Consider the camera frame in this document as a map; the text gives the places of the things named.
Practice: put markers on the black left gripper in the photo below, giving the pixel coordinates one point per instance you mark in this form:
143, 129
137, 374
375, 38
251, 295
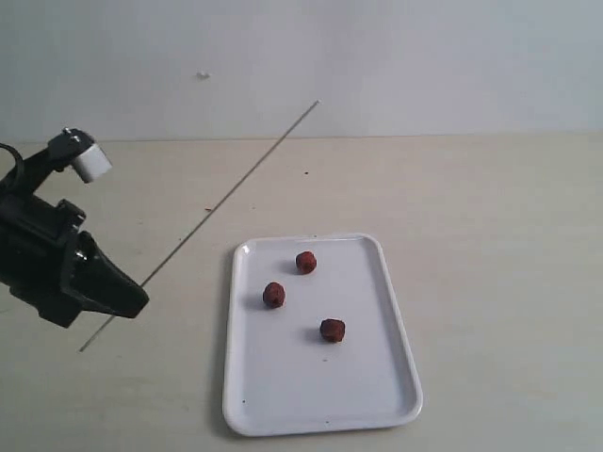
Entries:
49, 265

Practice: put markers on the red ball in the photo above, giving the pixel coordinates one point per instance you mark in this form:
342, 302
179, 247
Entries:
332, 330
306, 262
274, 295

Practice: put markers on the thin metal skewer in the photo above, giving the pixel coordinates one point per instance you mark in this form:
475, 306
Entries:
213, 210

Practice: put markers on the white rectangular plastic tray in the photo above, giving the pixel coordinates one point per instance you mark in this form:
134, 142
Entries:
280, 376

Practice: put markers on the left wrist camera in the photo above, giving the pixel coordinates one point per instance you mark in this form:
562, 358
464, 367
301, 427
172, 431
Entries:
71, 148

